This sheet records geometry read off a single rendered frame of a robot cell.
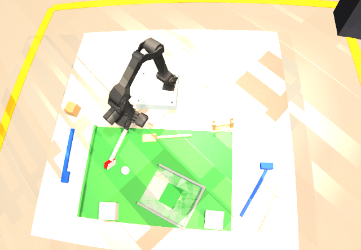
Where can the tan cube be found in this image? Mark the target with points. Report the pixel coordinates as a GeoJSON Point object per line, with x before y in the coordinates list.
{"type": "Point", "coordinates": [72, 109]}

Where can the green flat mat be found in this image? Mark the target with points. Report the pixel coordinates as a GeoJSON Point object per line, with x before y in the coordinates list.
{"type": "Point", "coordinates": [205, 158]}

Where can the white golf ball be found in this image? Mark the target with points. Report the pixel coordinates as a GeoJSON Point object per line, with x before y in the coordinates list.
{"type": "Point", "coordinates": [125, 170]}

